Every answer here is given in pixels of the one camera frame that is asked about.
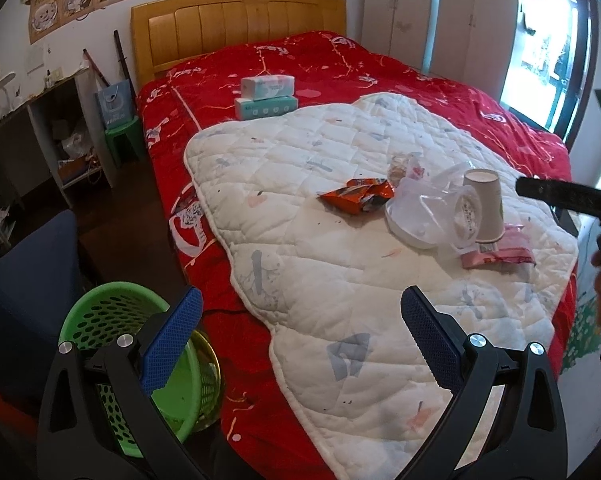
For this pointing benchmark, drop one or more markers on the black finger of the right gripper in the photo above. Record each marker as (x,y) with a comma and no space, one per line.
(562,195)

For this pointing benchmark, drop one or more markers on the red patterned bedspread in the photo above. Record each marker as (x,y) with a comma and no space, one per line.
(256,421)

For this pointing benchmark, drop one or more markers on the green plastic stool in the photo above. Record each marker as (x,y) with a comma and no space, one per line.
(126,141)

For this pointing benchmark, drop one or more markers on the teal tissue box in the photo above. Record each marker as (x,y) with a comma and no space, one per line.
(246,109)

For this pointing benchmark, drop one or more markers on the pink snack wrapper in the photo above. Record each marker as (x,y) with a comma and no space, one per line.
(514,247)

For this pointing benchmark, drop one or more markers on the green plastic waste basket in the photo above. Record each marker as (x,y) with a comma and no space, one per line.
(179,370)

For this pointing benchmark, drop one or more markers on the white quilted blanket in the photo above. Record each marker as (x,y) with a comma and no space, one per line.
(328,286)

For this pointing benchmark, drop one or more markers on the white tissue pack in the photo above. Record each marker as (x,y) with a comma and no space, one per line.
(258,88)

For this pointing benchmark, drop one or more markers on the white paper cup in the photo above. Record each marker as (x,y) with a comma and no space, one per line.
(487,185)

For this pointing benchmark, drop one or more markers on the white wardrobe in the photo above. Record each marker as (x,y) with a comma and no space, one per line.
(470,41)

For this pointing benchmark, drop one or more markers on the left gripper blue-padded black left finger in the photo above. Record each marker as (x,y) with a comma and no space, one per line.
(98,418)

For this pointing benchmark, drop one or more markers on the blue office chair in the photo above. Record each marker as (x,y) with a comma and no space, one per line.
(39,283)

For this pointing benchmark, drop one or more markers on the white shelf desk unit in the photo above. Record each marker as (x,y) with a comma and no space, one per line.
(32,135)

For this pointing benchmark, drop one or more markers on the wooden headboard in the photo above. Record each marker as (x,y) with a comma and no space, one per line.
(168,32)

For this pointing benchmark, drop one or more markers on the orange snack wrapper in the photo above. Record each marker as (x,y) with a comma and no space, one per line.
(360,196)

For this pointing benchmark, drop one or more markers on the blue paper bag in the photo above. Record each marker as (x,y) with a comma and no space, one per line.
(115,104)

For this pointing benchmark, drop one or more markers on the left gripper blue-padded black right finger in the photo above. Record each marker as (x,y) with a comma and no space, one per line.
(527,438)

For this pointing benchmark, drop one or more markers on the clear plastic bag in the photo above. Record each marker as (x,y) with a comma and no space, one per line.
(455,203)

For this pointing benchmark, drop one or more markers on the window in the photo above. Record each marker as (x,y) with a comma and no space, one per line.
(550,63)

